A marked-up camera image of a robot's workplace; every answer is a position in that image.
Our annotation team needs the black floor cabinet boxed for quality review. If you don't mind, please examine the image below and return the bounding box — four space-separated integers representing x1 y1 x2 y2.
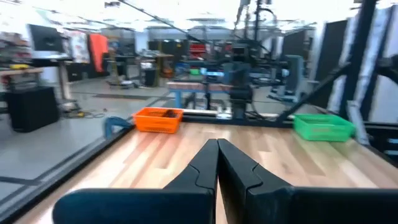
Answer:
6 86 60 134

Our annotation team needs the grey-blue machine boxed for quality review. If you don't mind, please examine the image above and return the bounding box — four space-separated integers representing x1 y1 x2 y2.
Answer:
269 54 306 104

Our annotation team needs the blue workbench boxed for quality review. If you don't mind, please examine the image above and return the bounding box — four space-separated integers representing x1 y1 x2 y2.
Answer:
167 81 233 110

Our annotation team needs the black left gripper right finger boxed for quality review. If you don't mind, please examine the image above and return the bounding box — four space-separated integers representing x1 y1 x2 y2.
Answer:
217 138 398 224

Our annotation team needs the black floor cable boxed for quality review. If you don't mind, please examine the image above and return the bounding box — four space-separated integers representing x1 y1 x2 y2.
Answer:
62 108 107 120

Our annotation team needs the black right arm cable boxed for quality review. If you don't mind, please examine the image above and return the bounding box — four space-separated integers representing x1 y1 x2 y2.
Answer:
256 6 278 32

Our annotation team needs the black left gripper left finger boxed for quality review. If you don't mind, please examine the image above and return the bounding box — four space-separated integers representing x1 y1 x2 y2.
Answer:
52 138 220 224

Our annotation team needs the orange plastic basket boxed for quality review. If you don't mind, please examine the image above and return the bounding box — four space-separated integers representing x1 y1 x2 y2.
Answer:
132 107 185 134

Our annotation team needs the red shelf unit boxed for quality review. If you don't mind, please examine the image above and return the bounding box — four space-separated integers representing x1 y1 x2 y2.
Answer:
188 42 208 60

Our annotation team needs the orange hanging cloth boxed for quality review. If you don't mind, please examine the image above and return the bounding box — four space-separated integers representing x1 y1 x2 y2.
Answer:
88 33 109 74

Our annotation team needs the black trash bin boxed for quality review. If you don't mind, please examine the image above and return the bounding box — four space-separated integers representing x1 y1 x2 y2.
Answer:
144 68 159 88

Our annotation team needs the floral hanging cloth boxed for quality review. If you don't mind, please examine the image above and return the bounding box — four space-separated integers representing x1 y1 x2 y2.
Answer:
63 30 91 65

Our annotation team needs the black wall monitor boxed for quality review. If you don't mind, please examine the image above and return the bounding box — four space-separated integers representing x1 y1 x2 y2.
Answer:
27 24 67 60

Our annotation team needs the green plastic basket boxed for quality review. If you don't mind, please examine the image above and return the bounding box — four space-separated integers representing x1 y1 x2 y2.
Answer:
293 113 356 143

